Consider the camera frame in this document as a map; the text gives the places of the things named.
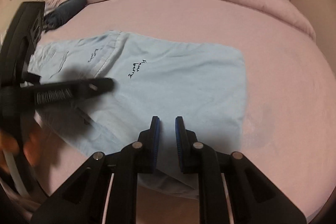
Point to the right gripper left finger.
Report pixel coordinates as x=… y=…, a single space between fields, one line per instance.
x=140 y=157

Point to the left hand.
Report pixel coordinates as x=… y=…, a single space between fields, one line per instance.
x=32 y=147

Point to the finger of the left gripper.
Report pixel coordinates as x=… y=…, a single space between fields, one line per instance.
x=37 y=96

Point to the dark rolled jeans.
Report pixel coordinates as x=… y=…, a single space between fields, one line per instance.
x=63 y=13

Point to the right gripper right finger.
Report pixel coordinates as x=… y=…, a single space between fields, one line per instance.
x=209 y=166

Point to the light blue denim pants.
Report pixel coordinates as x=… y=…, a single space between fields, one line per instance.
x=205 y=84

